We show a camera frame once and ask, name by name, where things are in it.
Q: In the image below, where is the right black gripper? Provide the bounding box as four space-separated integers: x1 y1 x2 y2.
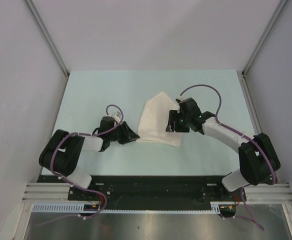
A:
166 109 191 133

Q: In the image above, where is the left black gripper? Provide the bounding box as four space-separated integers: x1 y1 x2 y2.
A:
108 121 140 145

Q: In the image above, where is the white cloth napkin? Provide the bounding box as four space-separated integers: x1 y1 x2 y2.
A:
136 91 182 147

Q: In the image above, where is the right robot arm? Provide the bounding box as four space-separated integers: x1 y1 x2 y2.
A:
166 97 281 201

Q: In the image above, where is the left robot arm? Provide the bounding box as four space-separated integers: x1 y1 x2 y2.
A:
38 115 140 200

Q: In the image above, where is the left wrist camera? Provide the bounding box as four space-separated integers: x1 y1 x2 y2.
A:
111 111 123 124

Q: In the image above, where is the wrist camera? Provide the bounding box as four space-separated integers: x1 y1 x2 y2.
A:
111 111 123 124
175 95 185 104

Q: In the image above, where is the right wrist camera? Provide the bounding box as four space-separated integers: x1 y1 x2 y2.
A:
175 95 185 104

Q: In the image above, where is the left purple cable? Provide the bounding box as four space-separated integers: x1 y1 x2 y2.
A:
34 104 125 226

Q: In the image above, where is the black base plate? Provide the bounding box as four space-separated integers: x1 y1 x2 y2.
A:
37 174 248 212

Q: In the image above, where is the right side aluminium rail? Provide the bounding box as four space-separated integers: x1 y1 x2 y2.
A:
240 71 274 177

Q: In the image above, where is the aluminium rail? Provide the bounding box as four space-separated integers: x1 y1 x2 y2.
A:
22 183 292 204
240 71 274 177

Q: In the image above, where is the white slotted cable duct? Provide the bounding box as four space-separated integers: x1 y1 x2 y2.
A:
32 201 223 215

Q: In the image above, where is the front aluminium rail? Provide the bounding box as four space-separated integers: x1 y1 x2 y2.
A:
22 183 292 204

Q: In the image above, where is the left aluminium corner post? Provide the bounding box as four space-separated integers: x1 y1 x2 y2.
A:
22 0 70 79

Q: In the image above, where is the aluminium corner post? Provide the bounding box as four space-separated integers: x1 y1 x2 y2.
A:
22 0 70 79
241 0 290 78

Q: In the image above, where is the right aluminium corner post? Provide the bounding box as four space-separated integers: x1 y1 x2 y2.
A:
241 0 290 78

